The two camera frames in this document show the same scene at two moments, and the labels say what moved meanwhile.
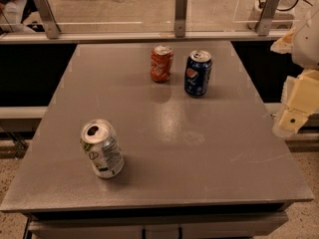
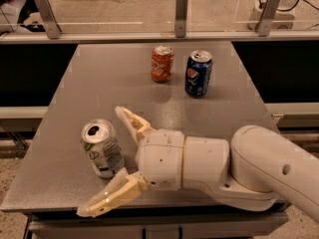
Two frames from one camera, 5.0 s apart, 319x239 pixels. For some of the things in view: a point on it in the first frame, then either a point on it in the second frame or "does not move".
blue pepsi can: (197, 72) does not move
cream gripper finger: (299, 101) to (123, 188)
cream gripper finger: (284, 44) to (137, 123)
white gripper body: (308, 45) to (159, 156)
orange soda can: (161, 57) does not move
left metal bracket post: (47, 15) does not move
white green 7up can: (99, 141) does not move
